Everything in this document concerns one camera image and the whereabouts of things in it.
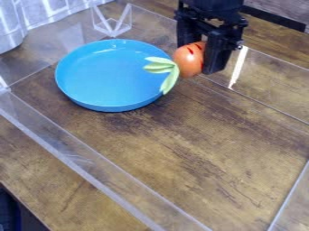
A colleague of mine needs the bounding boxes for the dark wooden furniture edge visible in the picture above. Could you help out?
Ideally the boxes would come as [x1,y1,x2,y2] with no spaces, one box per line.
[241,0,309,33]

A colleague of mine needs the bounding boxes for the blue round plastic tray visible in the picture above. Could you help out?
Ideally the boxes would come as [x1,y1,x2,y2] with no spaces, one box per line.
[55,39,169,112]

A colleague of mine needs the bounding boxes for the orange toy carrot green leaves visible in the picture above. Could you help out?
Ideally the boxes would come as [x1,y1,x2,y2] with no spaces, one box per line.
[144,41,206,95]

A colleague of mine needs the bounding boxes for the clear acrylic enclosure wall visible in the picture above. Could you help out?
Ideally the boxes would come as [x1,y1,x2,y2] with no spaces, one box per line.
[0,0,309,231]

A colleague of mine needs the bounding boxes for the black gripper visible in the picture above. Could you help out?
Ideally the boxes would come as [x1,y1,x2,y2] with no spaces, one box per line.
[176,0,248,75]

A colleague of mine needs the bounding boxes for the white grey checked curtain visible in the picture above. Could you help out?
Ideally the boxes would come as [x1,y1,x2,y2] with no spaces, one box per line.
[0,0,114,54]

